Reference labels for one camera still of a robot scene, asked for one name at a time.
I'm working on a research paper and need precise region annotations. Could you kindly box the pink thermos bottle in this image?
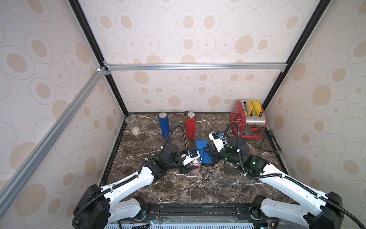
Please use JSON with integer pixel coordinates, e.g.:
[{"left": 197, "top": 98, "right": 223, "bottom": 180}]
[{"left": 189, "top": 157, "right": 202, "bottom": 175}]

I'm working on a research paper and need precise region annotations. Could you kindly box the blue cloth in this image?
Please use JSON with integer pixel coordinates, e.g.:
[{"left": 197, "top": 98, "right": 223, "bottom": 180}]
[{"left": 196, "top": 140, "right": 217, "bottom": 167}]

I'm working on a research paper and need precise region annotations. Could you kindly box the blue thermos bottle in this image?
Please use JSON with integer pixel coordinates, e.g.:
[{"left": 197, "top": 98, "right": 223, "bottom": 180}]
[{"left": 158, "top": 112, "right": 170, "bottom": 139}]

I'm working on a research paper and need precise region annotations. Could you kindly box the red thermos bottle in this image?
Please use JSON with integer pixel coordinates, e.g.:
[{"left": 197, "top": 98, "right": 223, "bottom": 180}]
[{"left": 186, "top": 112, "right": 196, "bottom": 139}]

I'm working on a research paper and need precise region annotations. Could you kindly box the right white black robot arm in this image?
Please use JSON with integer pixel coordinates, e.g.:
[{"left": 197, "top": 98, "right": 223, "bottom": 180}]
[{"left": 209, "top": 131, "right": 365, "bottom": 229}]

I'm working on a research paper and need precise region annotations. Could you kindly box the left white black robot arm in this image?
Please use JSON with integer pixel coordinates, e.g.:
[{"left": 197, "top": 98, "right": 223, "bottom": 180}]
[{"left": 71, "top": 125, "right": 190, "bottom": 229}]

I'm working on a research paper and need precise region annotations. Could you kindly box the red polka dot toaster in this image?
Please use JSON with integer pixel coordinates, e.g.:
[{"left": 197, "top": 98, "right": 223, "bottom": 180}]
[{"left": 230, "top": 100, "right": 267, "bottom": 139}]

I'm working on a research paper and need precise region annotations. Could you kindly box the small brown spice jar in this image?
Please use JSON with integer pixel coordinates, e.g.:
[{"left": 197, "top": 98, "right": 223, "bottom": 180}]
[{"left": 183, "top": 111, "right": 189, "bottom": 124}]

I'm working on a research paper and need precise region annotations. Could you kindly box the left yellow toast slice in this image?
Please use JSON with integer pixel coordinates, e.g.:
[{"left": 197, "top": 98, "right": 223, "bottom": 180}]
[{"left": 244, "top": 101, "right": 253, "bottom": 116}]

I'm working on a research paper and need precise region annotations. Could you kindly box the yellow toast slice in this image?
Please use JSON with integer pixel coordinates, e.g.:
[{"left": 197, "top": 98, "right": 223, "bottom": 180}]
[
  {"left": 244, "top": 101, "right": 253, "bottom": 116},
  {"left": 252, "top": 100, "right": 262, "bottom": 116}
]

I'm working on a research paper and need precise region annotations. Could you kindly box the right yellow toast slice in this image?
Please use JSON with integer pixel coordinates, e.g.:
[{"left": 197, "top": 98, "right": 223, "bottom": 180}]
[{"left": 252, "top": 100, "right": 262, "bottom": 116}]

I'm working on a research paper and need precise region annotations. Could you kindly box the clear glass cup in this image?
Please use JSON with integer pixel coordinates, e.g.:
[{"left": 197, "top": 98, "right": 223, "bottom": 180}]
[{"left": 125, "top": 115, "right": 141, "bottom": 136}]

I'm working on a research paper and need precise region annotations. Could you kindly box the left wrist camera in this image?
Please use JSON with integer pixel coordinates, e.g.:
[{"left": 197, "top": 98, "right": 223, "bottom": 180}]
[{"left": 181, "top": 150, "right": 202, "bottom": 166}]

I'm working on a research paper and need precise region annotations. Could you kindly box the black toaster power cable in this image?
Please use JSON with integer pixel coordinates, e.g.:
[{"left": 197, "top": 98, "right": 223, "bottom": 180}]
[{"left": 258, "top": 128, "right": 284, "bottom": 156}]

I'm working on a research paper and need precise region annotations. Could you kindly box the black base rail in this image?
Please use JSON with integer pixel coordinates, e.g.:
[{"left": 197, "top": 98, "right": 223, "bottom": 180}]
[{"left": 75, "top": 202, "right": 324, "bottom": 229}]

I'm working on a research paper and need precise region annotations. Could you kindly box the horizontal aluminium rail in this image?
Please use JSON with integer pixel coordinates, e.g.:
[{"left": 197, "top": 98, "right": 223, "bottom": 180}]
[{"left": 104, "top": 62, "right": 287, "bottom": 71}]

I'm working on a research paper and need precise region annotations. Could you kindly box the left diagonal aluminium rail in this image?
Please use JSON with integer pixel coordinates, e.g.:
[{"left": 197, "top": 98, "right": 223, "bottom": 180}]
[{"left": 1, "top": 66, "right": 107, "bottom": 217}]

